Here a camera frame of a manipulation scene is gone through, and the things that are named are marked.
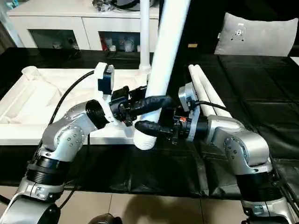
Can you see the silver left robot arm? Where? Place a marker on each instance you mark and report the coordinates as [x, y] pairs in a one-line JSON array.
[[65, 135]]

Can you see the grey cushion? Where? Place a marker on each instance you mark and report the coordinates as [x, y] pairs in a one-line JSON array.
[[257, 35]]

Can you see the small gold label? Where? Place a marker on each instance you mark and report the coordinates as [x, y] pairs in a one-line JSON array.
[[193, 45]]

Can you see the beige curtain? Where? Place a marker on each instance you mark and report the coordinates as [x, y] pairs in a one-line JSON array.
[[5, 37]]

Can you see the white cabinet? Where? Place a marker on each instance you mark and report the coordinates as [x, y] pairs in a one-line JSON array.
[[58, 23]]

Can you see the dark clutter pile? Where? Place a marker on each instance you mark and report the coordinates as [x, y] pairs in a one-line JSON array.
[[104, 5]]

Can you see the dark bag on cabinet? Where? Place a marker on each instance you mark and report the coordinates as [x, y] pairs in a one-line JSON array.
[[128, 2]]

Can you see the dark robot left foot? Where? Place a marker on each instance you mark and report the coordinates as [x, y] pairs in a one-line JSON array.
[[106, 219]]

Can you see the white plastic table leg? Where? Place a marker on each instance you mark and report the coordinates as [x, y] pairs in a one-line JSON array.
[[210, 88], [145, 35], [165, 58], [196, 77]]

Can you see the black mat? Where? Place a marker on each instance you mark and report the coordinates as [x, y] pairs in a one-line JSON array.
[[257, 81]]

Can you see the black cabinet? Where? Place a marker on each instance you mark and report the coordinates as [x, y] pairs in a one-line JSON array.
[[203, 23]]

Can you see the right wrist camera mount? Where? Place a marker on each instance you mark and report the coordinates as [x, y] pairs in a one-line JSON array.
[[187, 95]]

